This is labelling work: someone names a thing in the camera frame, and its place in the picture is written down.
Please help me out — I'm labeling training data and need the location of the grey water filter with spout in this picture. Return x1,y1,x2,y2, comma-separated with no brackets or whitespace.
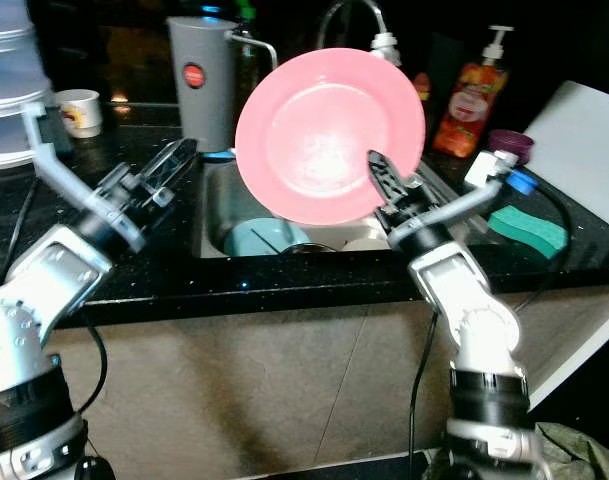
166,15,280,153

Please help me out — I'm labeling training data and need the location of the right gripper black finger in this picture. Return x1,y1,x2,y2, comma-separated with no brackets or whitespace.
368,150,417,213

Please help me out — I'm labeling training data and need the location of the stainless steel sink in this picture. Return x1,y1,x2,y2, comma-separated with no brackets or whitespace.
192,150,485,261

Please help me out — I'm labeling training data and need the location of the white cutting board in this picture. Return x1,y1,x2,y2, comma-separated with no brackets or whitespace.
519,80,609,229

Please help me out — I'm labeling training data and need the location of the translucent plastic container stack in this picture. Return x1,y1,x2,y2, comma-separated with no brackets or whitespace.
0,0,53,171

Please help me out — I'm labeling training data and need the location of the yellow and pink sponge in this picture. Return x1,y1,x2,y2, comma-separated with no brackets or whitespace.
412,70,432,101

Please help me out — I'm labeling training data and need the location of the chrome gooseneck faucet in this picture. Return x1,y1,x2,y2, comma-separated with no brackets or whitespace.
317,0,390,51

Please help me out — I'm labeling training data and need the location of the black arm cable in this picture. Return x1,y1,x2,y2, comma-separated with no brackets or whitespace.
4,180,110,416
409,170,575,476

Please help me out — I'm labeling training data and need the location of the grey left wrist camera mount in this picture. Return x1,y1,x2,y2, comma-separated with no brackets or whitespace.
20,100,100,216

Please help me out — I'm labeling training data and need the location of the purple cup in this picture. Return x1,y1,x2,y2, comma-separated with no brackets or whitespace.
487,129,535,166

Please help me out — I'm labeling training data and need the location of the grey-brown base cabinet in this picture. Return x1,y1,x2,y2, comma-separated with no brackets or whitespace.
44,285,609,476

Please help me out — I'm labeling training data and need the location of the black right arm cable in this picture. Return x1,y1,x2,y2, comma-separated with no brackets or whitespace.
409,170,575,476

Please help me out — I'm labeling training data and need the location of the pink round plate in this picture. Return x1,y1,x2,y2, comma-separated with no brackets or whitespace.
234,47,426,226

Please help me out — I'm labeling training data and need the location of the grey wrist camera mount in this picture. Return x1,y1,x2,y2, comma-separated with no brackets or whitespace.
439,150,525,226
20,100,100,216

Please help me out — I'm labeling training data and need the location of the orange pump soap bottle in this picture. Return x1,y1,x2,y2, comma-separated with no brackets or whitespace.
431,25,515,159

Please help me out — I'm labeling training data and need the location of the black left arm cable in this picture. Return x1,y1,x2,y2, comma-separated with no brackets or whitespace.
4,180,110,416

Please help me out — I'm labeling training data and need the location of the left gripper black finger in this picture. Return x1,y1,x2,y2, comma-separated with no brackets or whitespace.
142,137,201,186
149,165,191,208

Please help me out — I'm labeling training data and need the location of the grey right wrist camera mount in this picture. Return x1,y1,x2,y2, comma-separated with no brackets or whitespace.
439,150,525,226

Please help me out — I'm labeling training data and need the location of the green sponge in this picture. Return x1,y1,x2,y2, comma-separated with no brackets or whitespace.
487,205,568,259

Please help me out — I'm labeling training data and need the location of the light blue plate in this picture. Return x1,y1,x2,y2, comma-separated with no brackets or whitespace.
222,218,312,258

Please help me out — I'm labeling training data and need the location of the olive green plastic bag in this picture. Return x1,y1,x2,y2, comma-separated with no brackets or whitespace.
429,420,609,480

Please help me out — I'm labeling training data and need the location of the white printed mug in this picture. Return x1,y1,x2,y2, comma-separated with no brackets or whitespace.
54,89,103,139

